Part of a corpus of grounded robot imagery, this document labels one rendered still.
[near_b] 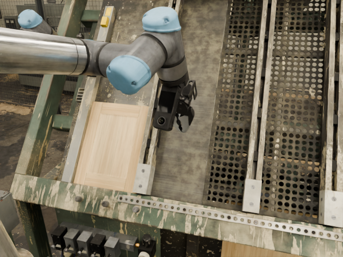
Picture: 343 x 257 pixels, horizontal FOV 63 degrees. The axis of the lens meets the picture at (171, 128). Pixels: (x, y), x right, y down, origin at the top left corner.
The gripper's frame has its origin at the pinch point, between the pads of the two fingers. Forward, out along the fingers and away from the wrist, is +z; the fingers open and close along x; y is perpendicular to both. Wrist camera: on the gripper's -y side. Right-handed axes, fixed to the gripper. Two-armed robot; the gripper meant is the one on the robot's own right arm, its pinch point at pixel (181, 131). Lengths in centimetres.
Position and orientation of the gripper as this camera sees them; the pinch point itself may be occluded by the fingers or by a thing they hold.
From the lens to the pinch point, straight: 81.9
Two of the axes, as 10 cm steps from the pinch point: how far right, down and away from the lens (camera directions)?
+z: 1.8, 6.4, 7.5
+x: -9.2, -1.6, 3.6
